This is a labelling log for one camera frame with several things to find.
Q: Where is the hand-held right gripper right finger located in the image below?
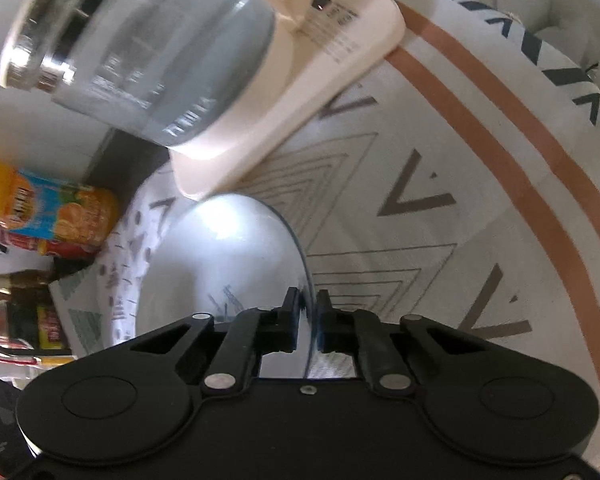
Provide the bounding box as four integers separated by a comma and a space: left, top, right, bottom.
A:
316, 290, 487, 394

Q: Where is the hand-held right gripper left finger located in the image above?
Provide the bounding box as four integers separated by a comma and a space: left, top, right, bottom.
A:
130, 287, 301, 394

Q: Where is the small white cross print plate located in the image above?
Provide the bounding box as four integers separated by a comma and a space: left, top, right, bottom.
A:
135, 194, 315, 381

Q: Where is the patterned fringed tablecloth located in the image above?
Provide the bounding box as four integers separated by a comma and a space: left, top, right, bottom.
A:
47, 0, 600, 466

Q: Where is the orange juice bottle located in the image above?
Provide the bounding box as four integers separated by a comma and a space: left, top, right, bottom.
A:
0, 157, 122, 251

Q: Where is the cream kettle base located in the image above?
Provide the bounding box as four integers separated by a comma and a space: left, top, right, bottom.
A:
169, 0, 407, 202

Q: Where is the glass electric kettle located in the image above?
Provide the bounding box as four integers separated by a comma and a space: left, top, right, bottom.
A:
0, 0, 328, 148

